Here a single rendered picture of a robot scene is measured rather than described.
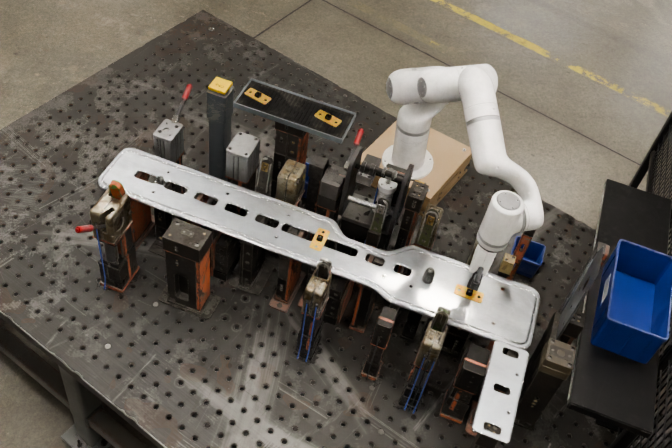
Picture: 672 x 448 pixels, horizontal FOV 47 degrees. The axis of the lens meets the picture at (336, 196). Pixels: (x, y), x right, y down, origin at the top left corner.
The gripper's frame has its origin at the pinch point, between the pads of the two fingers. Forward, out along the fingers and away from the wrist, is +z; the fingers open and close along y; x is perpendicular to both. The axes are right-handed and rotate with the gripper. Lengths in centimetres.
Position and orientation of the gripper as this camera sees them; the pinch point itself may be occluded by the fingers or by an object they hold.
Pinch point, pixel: (476, 274)
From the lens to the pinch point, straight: 223.2
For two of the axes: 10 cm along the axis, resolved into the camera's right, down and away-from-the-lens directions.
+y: -3.5, 6.7, -6.5
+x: 9.3, 3.4, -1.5
